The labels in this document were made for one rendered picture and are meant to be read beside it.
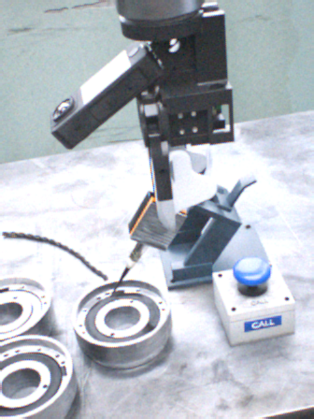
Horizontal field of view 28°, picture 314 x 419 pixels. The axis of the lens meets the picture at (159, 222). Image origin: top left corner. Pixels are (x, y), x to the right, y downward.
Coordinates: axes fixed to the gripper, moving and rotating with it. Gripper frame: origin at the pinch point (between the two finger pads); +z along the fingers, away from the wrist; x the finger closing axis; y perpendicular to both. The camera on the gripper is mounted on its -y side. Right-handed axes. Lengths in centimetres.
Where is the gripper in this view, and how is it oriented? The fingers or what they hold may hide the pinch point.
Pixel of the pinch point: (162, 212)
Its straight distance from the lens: 64.0
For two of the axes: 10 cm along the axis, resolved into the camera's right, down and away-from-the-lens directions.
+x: -1.2, -5.5, 8.3
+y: 9.9, -1.6, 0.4
